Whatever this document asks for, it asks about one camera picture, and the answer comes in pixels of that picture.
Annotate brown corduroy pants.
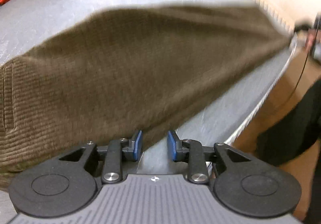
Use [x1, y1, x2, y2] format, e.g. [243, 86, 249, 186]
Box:
[1, 5, 290, 190]

